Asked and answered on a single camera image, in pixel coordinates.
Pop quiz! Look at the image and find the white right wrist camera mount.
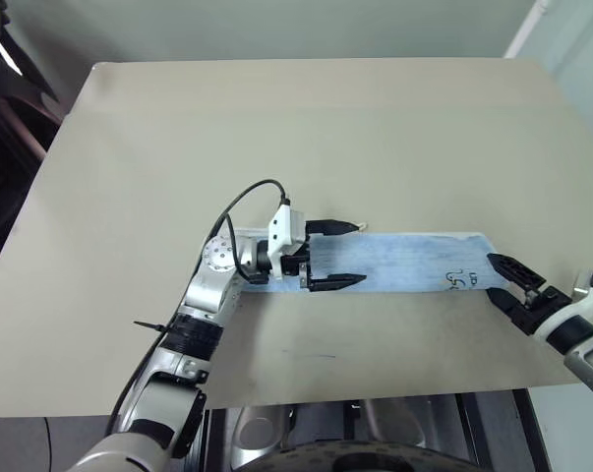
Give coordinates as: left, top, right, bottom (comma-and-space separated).
530, 263, 593, 346

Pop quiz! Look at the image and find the black zip tie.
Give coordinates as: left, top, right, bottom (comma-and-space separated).
132, 320, 171, 337

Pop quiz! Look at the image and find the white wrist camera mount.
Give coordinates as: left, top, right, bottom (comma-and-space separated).
267, 202, 310, 281
530, 263, 593, 346

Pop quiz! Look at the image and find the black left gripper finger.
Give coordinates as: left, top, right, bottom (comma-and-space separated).
305, 218, 359, 237
309, 272, 368, 294

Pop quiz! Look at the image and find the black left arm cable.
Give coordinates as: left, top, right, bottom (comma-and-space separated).
106, 179, 292, 439

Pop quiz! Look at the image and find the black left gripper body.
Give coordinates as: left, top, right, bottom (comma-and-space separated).
279, 233, 315, 292

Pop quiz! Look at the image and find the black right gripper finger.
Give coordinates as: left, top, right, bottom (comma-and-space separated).
486, 287, 529, 326
486, 251, 548, 293

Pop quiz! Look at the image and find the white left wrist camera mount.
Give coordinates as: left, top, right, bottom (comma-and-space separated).
267, 202, 310, 281

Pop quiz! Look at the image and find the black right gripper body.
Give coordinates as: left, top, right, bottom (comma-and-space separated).
513, 283, 573, 336

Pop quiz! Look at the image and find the blue cloth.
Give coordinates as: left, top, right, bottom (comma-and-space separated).
231, 221, 512, 297

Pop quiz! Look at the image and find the dark chair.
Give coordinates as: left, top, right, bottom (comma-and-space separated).
0, 0, 67, 258

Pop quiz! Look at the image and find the white wall conduit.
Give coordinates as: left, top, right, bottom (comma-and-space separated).
503, 0, 551, 59

